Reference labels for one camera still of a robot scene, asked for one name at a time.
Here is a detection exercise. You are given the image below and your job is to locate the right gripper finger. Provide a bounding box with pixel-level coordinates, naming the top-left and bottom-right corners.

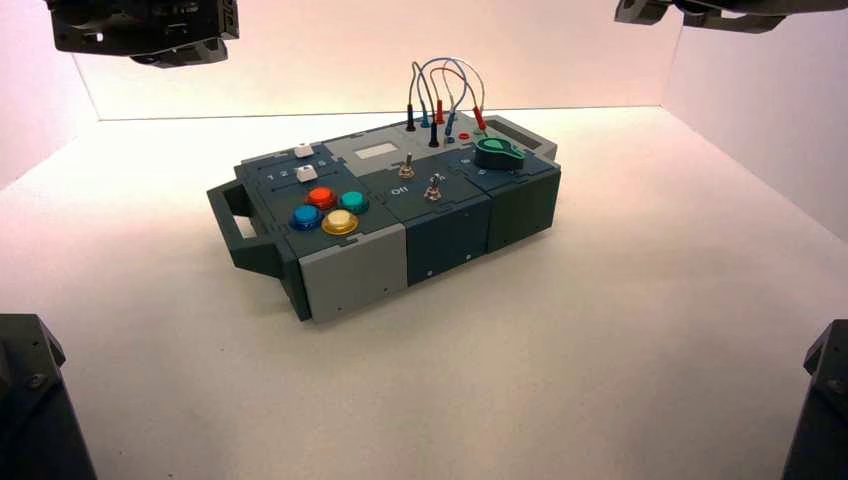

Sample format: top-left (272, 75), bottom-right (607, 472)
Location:
top-left (681, 9), bottom-right (788, 35)
top-left (614, 0), bottom-right (681, 26)

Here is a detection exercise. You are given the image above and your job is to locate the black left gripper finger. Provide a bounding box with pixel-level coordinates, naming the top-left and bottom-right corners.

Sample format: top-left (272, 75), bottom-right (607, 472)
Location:
top-left (130, 37), bottom-right (231, 70)

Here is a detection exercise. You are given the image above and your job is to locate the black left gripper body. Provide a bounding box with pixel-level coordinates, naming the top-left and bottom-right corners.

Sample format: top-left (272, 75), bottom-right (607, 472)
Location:
top-left (44, 0), bottom-right (240, 60)

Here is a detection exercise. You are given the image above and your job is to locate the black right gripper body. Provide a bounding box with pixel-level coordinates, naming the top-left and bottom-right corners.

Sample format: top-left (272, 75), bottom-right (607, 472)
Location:
top-left (674, 0), bottom-right (848, 17)

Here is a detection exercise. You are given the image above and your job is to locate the red round push button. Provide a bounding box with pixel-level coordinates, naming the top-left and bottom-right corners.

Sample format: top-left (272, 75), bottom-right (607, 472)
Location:
top-left (305, 186), bottom-right (339, 212)

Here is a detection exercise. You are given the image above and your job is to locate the blue round push button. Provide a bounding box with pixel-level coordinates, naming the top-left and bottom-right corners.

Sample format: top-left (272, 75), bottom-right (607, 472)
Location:
top-left (290, 204), bottom-right (325, 232)

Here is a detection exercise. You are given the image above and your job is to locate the yellow round push button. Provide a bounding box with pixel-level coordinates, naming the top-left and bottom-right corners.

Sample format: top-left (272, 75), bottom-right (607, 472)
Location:
top-left (321, 209), bottom-right (360, 237)

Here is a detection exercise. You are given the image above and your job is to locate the green rotary knob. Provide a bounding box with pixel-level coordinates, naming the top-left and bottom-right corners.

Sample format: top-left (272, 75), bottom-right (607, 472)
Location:
top-left (474, 137), bottom-right (527, 172)

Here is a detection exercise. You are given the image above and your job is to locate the teal and grey control box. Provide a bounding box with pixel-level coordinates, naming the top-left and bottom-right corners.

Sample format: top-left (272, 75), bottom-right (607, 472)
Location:
top-left (206, 112), bottom-right (563, 325)

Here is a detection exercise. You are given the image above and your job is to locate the red banana plug cable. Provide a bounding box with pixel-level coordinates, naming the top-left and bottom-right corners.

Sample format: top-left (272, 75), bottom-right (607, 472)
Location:
top-left (429, 58), bottom-right (488, 132)

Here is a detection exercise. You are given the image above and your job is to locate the blue banana plug cable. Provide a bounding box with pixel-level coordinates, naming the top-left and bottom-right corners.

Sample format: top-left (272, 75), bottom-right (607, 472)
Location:
top-left (417, 56), bottom-right (473, 137)

